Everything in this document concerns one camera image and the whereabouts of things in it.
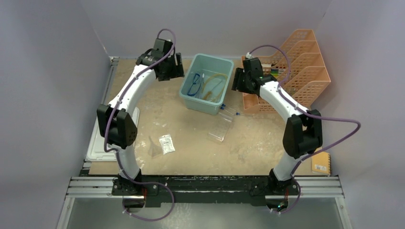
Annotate blue safety glasses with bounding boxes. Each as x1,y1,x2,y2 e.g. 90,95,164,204
187,72,204,97

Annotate blue capped test tube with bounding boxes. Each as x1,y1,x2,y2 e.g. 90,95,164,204
220,104,240,115

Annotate teal plastic bin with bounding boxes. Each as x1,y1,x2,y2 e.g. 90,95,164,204
179,53,234,115

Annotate amber rubber tubing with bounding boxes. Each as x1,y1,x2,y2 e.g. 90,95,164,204
202,74,228,102

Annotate white plastic bin lid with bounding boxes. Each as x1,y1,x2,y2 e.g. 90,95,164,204
86,104,139,163

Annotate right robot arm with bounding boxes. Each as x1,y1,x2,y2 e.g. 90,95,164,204
232,58,323,194

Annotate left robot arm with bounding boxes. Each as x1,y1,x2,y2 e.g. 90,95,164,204
96,45,184,195

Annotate markers in organizer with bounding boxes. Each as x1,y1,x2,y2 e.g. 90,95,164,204
270,68,285,78

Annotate clear acrylic tube rack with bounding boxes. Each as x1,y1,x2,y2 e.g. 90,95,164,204
207,109,236,142

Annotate small white packet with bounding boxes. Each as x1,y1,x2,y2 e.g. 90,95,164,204
159,134,175,155

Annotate clear plastic funnel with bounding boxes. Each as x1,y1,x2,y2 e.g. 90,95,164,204
148,136,163,158

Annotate yellow spiral notebook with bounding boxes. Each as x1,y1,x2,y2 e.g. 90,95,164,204
311,152,331,176

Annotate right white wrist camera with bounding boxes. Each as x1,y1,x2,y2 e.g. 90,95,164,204
245,52,254,59

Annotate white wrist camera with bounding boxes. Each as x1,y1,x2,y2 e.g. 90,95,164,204
245,52,254,59
153,38,173,53

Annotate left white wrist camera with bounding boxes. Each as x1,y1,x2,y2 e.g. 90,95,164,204
153,38,173,53

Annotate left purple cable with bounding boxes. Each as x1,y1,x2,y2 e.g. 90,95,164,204
103,29,177,222

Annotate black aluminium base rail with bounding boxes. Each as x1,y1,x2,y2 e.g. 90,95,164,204
66,175,344,209

